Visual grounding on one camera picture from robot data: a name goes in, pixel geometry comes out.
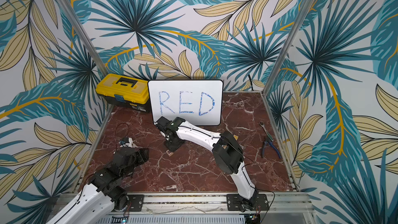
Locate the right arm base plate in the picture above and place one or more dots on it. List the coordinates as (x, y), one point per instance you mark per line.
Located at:
(236, 202)

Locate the blue handled pliers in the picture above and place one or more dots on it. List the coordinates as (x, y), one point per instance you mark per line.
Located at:
(267, 147)

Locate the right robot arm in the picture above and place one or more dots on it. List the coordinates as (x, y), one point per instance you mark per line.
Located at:
(227, 153)

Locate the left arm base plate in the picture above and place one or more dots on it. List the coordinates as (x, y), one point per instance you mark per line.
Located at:
(130, 203)

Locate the whiteboard with RED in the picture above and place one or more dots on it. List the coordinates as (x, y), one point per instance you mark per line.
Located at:
(196, 101)

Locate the yellow black toolbox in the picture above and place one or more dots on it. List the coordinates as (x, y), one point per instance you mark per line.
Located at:
(125, 91)

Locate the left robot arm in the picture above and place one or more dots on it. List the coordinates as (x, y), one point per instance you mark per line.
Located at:
(103, 193)

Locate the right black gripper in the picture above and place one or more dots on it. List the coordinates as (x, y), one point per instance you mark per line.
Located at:
(164, 124)

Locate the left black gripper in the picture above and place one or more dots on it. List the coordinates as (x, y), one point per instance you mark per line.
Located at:
(141, 155)

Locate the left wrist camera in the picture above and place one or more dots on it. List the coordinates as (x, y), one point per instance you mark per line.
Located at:
(127, 142)

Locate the aluminium front rail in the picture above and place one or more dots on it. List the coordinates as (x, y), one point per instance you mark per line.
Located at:
(285, 207)

